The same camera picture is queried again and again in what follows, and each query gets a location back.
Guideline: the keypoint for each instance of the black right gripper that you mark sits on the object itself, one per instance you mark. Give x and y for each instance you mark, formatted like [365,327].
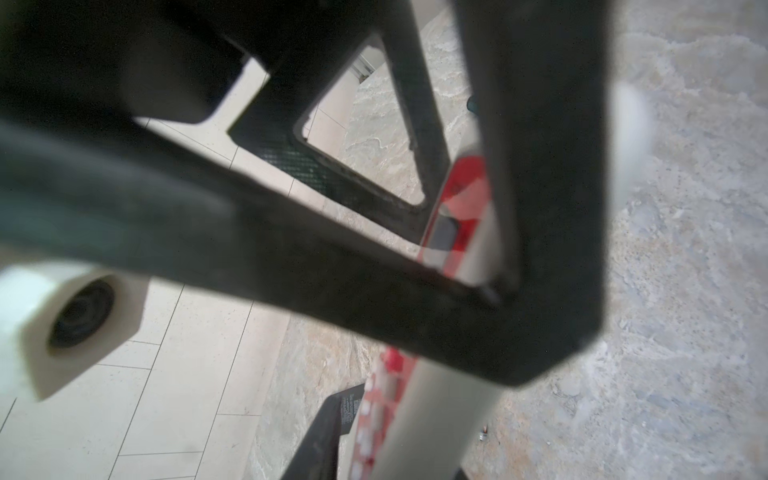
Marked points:
[76,65]

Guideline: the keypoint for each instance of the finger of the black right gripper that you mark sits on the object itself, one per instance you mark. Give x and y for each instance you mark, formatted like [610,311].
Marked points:
[395,158]
[131,199]

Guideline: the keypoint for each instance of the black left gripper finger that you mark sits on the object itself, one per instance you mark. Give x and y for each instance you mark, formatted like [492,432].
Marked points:
[317,455]

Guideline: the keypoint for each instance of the green black screwdriver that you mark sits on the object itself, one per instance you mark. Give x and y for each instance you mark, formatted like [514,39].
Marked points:
[472,105]

